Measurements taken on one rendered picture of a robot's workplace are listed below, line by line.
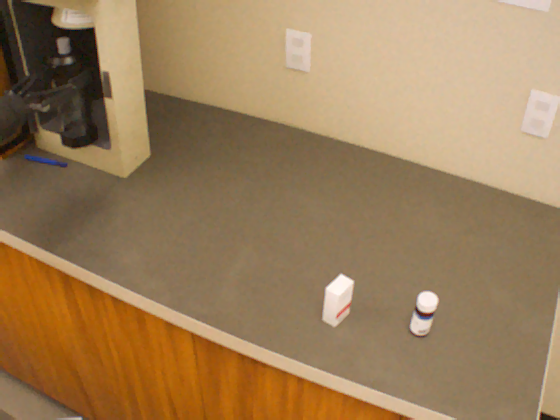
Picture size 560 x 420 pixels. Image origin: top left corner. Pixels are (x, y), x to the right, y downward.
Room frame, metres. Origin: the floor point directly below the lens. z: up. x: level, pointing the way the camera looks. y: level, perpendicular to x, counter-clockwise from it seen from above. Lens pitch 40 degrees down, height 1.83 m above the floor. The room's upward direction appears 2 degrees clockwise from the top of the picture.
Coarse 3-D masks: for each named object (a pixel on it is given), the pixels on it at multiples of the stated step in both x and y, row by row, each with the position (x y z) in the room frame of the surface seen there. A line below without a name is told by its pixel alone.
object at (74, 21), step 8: (56, 8) 1.29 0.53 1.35; (56, 16) 1.27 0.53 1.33; (64, 16) 1.26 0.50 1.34; (72, 16) 1.25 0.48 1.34; (80, 16) 1.25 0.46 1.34; (88, 16) 1.25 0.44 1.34; (56, 24) 1.26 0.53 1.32; (64, 24) 1.25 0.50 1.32; (72, 24) 1.24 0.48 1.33; (80, 24) 1.24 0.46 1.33; (88, 24) 1.25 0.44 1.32
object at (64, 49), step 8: (64, 40) 1.23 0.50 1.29; (56, 48) 1.25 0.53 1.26; (64, 48) 1.22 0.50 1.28; (72, 48) 1.25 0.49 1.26; (80, 48) 1.25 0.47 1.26; (48, 56) 1.22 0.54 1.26; (56, 56) 1.21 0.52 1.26; (64, 56) 1.21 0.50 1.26; (72, 56) 1.21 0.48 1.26; (80, 56) 1.22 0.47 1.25; (56, 64) 1.19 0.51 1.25; (64, 64) 1.19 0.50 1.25
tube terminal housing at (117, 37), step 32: (32, 0) 1.27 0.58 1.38; (64, 0) 1.22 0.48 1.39; (96, 0) 1.18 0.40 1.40; (128, 0) 1.26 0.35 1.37; (96, 32) 1.19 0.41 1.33; (128, 32) 1.25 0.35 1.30; (128, 64) 1.24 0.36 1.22; (128, 96) 1.23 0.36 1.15; (128, 128) 1.21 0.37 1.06; (96, 160) 1.22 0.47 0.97; (128, 160) 1.20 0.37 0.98
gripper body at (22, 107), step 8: (8, 96) 1.07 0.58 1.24; (16, 96) 1.07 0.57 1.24; (24, 96) 1.11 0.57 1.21; (8, 104) 1.04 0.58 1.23; (16, 104) 1.05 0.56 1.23; (24, 104) 1.06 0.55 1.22; (32, 104) 1.08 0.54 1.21; (16, 112) 1.04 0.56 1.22; (24, 112) 1.06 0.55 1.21; (24, 120) 1.05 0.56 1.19
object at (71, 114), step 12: (84, 60) 1.22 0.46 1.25; (60, 72) 1.19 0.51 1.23; (72, 72) 1.20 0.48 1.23; (60, 84) 1.19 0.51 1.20; (84, 96) 1.21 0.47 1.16; (60, 108) 1.19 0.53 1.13; (72, 108) 1.19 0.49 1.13; (84, 108) 1.21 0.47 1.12; (60, 120) 1.20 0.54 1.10; (72, 120) 1.19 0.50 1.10; (84, 120) 1.20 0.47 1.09; (72, 132) 1.19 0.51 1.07; (84, 132) 1.20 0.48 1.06
